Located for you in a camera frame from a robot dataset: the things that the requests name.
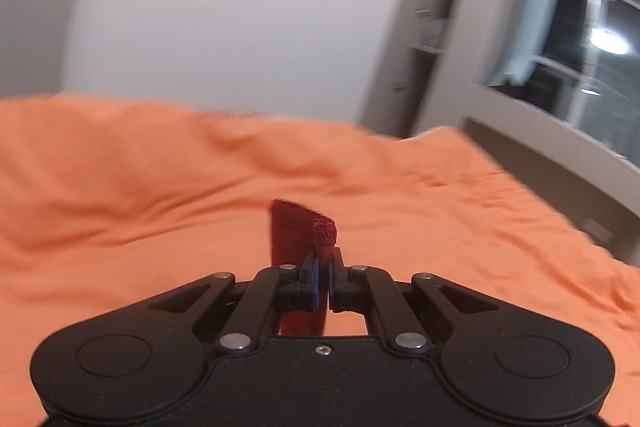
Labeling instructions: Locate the orange bed duvet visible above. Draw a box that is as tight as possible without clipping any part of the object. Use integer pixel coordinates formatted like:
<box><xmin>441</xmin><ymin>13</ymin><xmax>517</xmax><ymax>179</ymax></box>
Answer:
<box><xmin>1</xmin><ymin>95</ymin><xmax>639</xmax><ymax>426</ymax></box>

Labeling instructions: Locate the dark red knit sweater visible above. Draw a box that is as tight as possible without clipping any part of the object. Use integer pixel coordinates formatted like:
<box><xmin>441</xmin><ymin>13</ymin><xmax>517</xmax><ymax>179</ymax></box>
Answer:
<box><xmin>270</xmin><ymin>199</ymin><xmax>337</xmax><ymax>336</ymax></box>

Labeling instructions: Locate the open grey wardrobe door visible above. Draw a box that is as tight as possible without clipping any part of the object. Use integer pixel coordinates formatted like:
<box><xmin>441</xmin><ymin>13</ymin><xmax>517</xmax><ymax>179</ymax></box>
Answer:
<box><xmin>359</xmin><ymin>0</ymin><xmax>451</xmax><ymax>138</ymax></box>

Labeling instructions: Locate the window with dark glass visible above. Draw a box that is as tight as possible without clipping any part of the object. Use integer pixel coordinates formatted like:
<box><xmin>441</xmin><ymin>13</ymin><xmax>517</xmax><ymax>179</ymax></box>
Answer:
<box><xmin>490</xmin><ymin>0</ymin><xmax>639</xmax><ymax>164</ymax></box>

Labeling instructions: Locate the left light blue curtain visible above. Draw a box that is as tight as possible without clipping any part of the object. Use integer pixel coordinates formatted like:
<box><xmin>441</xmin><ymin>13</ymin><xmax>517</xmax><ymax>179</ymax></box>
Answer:
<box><xmin>486</xmin><ymin>0</ymin><xmax>558</xmax><ymax>88</ymax></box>

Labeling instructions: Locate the grey built-in wardrobe unit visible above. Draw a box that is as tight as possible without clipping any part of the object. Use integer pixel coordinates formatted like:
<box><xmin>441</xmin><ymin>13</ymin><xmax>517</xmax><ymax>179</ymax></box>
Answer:
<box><xmin>359</xmin><ymin>0</ymin><xmax>639</xmax><ymax>265</ymax></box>

